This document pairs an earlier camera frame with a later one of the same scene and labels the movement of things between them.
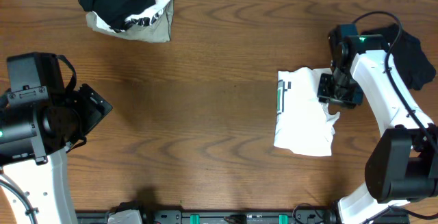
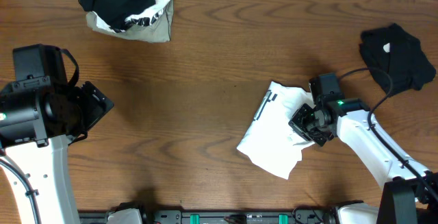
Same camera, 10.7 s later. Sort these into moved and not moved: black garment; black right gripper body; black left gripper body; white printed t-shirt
Moved: white printed t-shirt; black right gripper body
Not moved: black garment; black left gripper body
